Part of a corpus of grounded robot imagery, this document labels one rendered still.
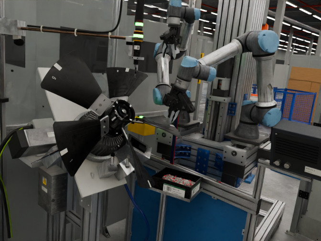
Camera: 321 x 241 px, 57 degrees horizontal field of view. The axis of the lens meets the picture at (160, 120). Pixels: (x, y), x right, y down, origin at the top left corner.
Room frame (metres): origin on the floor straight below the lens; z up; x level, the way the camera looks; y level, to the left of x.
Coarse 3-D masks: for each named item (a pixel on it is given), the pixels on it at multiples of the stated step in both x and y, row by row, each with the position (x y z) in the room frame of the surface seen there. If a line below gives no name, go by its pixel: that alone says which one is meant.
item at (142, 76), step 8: (112, 72) 1.57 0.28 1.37; (120, 72) 1.57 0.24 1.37; (128, 72) 1.58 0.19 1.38; (136, 72) 1.59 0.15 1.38; (112, 80) 1.52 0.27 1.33; (120, 80) 1.52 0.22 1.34; (128, 80) 1.51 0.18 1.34; (136, 80) 1.52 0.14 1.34; (112, 88) 1.47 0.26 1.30; (120, 88) 1.46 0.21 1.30; (128, 88) 1.46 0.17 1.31; (112, 96) 1.43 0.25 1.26; (120, 96) 1.42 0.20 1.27
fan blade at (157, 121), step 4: (156, 116) 1.59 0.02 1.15; (160, 116) 1.61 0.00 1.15; (140, 120) 1.39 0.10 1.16; (144, 120) 1.39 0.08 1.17; (148, 120) 1.44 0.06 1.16; (152, 120) 1.47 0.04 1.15; (156, 120) 1.51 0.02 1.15; (160, 120) 1.53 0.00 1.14; (152, 124) 1.39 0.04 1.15; (156, 124) 1.42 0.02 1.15; (160, 124) 1.45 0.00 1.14; (164, 124) 1.48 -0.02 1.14; (172, 124) 1.55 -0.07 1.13; (160, 128) 1.39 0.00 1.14; (164, 128) 1.42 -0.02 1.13; (168, 128) 1.45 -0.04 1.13; (172, 128) 1.49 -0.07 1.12; (172, 132) 1.43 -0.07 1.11; (176, 132) 1.46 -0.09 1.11; (176, 136) 1.42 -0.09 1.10; (180, 136) 1.44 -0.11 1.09
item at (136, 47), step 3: (135, 42) 1.39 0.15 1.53; (138, 42) 1.38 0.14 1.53; (141, 42) 1.40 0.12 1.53; (135, 45) 1.39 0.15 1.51; (138, 45) 1.38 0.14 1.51; (135, 48) 1.38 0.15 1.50; (138, 48) 1.38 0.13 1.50; (135, 51) 1.39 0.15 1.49; (138, 51) 1.38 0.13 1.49; (135, 54) 1.39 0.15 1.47; (138, 54) 1.39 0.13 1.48; (135, 60) 1.39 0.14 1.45; (138, 60) 1.39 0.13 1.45; (135, 63) 1.39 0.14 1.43; (138, 63) 1.39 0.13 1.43
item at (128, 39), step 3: (126, 36) 1.39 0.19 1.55; (126, 39) 1.39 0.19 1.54; (129, 39) 1.39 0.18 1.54; (132, 39) 1.40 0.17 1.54; (126, 42) 1.39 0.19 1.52; (129, 42) 1.38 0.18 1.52; (132, 42) 1.38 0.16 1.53; (129, 45) 1.39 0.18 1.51; (132, 45) 1.39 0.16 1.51; (129, 48) 1.39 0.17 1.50; (132, 48) 1.39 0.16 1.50; (129, 51) 1.39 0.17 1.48; (132, 51) 1.40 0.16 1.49; (129, 54) 1.39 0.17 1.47; (132, 54) 1.40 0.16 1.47; (129, 57) 1.38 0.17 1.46; (132, 57) 1.37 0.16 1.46; (135, 57) 1.37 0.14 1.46; (138, 57) 1.37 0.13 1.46; (141, 57) 1.38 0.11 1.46
